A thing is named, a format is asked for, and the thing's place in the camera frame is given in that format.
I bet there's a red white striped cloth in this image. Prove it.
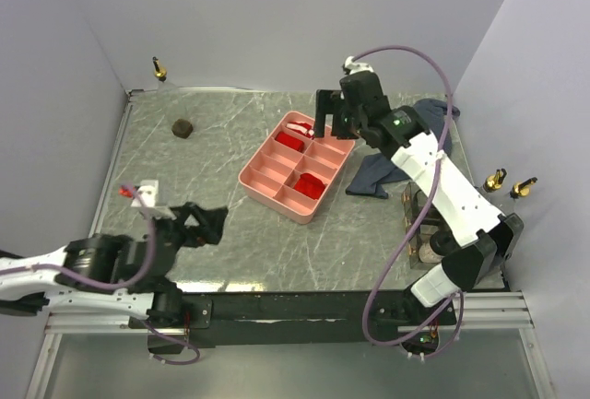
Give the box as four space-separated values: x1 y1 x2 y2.
285 122 315 139

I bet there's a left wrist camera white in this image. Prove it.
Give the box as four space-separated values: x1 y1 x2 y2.
119 180 174 219

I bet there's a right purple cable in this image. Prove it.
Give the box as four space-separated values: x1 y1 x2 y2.
350 44 465 358

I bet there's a clear acrylic organizer rack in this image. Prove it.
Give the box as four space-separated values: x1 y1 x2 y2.
401 182 452 270

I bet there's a black table front rail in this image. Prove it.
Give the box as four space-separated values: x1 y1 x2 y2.
147 290 443 354

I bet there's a pink divided tray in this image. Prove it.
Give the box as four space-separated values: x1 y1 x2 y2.
239 111 355 225

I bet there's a purple cable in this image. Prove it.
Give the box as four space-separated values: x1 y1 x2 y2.
0 184 160 292
350 44 465 358

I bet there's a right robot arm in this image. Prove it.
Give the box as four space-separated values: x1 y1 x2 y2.
314 67 524 323

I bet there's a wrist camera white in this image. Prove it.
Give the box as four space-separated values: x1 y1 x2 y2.
342 56 374 76
119 180 174 219

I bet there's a red folded cloth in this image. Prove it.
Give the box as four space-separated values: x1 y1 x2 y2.
275 132 305 153

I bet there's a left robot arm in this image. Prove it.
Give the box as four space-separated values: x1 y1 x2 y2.
1 201 229 327

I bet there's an oil bottle gold spout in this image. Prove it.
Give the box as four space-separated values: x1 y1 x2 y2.
509 177 537 200

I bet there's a red knitted cloth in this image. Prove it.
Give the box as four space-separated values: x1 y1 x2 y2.
293 172 326 200

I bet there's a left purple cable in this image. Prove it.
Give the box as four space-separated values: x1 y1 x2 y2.
0 184 160 292

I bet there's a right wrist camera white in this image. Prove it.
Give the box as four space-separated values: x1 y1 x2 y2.
342 56 374 76

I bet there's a salt jar black lid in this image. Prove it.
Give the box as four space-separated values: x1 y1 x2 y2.
419 231 456 264

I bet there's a blue grey towel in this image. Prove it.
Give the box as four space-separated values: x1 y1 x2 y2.
345 99 447 199

